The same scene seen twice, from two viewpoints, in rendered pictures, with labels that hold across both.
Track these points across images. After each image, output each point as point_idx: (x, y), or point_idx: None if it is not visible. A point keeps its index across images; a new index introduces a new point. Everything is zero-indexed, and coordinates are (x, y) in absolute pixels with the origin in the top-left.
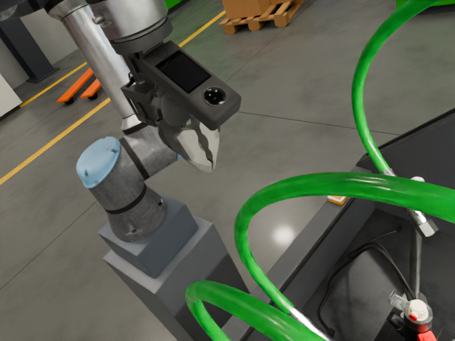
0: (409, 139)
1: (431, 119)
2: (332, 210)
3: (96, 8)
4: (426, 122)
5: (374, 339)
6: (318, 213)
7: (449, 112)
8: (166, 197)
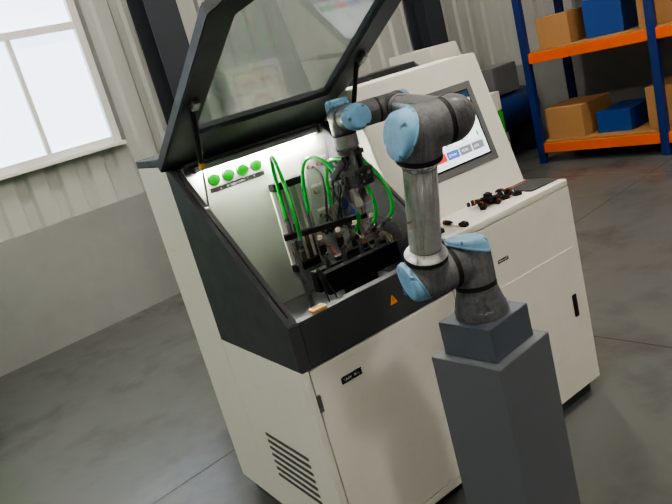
0: (270, 287)
1: (255, 284)
2: (327, 304)
3: (353, 133)
4: (259, 280)
5: (339, 268)
6: (336, 302)
7: (252, 270)
8: (458, 324)
